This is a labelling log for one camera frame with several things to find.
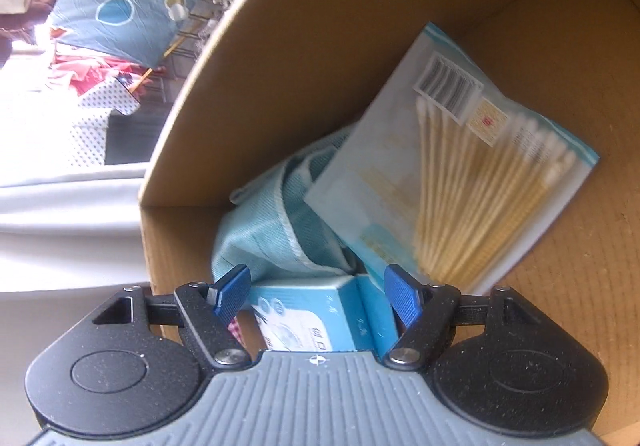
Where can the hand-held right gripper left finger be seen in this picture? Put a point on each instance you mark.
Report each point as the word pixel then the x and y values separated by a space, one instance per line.
pixel 231 293

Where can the white polka-dot cloth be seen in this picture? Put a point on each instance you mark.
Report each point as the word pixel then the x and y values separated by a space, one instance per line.
pixel 100 96

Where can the cotton swab packet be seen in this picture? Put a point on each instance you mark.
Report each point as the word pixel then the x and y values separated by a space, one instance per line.
pixel 380 186

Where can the small blue carton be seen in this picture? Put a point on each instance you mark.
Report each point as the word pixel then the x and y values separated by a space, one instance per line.
pixel 310 316

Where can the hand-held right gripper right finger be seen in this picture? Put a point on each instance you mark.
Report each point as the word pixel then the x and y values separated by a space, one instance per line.
pixel 402 296

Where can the white curtain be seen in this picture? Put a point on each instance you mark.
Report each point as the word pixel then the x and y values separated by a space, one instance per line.
pixel 65 226

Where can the teal towel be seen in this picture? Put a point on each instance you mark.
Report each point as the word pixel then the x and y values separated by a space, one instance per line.
pixel 260 226

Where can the pink hanging garment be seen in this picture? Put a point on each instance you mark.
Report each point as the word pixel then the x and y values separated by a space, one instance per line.
pixel 85 76

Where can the brown cardboard box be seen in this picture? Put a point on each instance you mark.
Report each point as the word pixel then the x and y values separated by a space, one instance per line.
pixel 310 51

